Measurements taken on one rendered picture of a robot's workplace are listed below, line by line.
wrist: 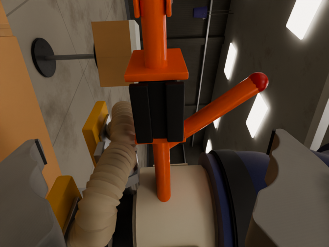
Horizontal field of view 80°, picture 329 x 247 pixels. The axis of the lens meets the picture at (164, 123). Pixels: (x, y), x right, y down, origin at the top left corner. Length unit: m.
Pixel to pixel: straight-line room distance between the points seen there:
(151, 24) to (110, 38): 1.91
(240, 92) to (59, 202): 0.23
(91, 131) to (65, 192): 0.12
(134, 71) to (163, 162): 0.13
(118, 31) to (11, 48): 1.61
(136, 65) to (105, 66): 1.91
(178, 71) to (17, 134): 0.40
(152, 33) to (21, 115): 0.40
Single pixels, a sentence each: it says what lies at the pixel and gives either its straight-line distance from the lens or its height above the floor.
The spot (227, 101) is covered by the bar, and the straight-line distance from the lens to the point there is 0.25.
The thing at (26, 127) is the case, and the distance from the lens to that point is 0.53.
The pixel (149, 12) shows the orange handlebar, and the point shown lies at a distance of 0.18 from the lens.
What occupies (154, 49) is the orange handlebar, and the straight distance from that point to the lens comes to 0.19.
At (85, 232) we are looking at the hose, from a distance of 0.23.
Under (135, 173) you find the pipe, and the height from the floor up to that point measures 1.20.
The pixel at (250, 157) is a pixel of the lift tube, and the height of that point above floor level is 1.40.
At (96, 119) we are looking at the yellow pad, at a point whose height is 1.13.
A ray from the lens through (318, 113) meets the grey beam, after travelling 2.99.
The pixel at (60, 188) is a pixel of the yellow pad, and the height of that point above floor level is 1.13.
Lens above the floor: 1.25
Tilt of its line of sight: level
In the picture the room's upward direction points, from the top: 88 degrees clockwise
